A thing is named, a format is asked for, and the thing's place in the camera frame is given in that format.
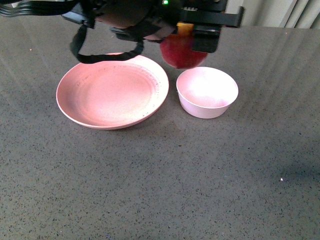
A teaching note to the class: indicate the pink plate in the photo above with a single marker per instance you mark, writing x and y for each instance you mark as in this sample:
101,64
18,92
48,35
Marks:
112,95

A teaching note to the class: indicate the pale pink bowl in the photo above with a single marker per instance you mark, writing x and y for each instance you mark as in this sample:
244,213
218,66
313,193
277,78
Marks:
206,92

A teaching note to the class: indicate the white curtain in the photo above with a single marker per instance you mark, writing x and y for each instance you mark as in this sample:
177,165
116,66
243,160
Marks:
301,14

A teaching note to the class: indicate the red apple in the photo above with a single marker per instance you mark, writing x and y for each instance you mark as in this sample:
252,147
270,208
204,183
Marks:
176,49

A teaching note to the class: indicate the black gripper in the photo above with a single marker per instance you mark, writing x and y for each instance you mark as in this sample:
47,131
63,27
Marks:
154,20

